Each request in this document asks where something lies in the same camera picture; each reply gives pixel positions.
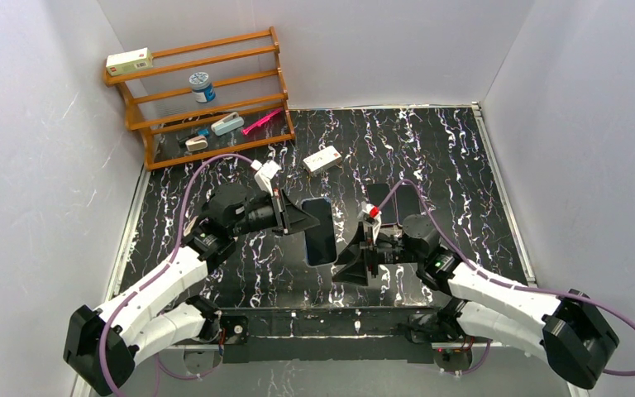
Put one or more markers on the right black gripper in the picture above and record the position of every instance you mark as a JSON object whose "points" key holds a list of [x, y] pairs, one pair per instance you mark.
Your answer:
{"points": [[370, 251]]}

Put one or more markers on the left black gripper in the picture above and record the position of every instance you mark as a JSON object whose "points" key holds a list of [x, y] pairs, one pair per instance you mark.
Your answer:
{"points": [[283, 212]]}

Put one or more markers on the purple phone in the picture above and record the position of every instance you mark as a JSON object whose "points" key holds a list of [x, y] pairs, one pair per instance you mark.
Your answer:
{"points": [[377, 193]]}

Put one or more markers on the beige white phone case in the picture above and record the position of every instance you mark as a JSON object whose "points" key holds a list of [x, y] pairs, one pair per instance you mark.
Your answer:
{"points": [[189, 226]]}

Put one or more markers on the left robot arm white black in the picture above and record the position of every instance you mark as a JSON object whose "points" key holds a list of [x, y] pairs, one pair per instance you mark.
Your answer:
{"points": [[104, 345]]}

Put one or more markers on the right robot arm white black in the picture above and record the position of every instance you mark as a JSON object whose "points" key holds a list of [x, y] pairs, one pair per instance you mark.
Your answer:
{"points": [[571, 336]]}

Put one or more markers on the white box with barcode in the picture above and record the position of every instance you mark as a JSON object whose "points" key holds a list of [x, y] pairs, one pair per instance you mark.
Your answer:
{"points": [[322, 160]]}

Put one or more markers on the pink comb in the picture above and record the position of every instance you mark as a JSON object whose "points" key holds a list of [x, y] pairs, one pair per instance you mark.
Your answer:
{"points": [[261, 121]]}

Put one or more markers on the beige small stapler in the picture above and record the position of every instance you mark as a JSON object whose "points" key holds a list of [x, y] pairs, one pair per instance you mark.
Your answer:
{"points": [[197, 143]]}

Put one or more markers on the black blue marker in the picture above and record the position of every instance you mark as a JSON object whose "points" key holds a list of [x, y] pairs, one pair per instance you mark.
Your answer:
{"points": [[192, 135]]}

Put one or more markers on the wooden shelf rack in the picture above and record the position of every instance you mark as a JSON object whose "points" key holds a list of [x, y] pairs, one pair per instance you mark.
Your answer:
{"points": [[247, 77]]}

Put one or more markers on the blue white jar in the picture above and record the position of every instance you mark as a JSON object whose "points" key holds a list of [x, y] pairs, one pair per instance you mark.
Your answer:
{"points": [[201, 87]]}

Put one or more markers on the white green box on shelf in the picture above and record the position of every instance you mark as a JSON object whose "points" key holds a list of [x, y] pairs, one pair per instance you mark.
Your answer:
{"points": [[129, 62]]}

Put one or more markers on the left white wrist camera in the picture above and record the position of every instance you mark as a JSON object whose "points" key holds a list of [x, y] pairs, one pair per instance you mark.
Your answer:
{"points": [[264, 173]]}

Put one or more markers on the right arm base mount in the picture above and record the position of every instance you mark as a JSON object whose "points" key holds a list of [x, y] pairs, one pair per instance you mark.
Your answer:
{"points": [[453, 351]]}

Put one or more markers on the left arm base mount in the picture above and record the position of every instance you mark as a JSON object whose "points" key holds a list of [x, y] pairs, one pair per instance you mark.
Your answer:
{"points": [[206, 352]]}

